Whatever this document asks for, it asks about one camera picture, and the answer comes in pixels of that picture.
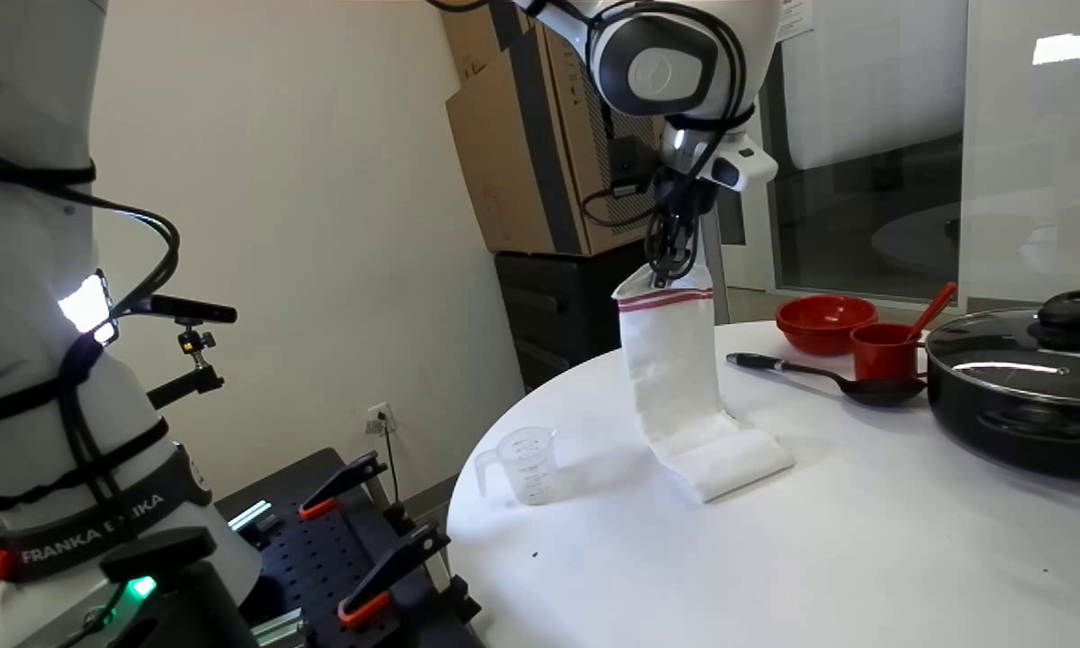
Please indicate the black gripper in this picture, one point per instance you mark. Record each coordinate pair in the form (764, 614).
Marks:
(672, 242)

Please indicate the white towel with red stripes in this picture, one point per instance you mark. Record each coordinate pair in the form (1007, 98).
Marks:
(682, 413)

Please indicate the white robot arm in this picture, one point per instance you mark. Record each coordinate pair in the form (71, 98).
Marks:
(86, 456)

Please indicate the black cabinet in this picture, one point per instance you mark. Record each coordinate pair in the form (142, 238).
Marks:
(579, 308)

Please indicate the cardboard box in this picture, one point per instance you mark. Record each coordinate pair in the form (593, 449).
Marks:
(544, 161)

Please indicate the red bowl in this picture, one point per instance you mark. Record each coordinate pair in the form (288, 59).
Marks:
(821, 325)

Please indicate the red measuring cup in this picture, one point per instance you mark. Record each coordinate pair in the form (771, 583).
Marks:
(888, 349)

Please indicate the black spoon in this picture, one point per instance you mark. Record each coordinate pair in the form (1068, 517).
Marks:
(864, 395)

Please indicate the clear plastic measuring cup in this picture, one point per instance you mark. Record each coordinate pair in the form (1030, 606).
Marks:
(524, 460)

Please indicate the black pot with lid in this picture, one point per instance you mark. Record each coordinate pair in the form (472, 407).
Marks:
(1010, 383)

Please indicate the black orange clamp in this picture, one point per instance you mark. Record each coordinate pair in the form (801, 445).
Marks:
(378, 592)
(352, 478)

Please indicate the black camera stand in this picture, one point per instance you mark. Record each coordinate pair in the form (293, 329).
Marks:
(195, 340)

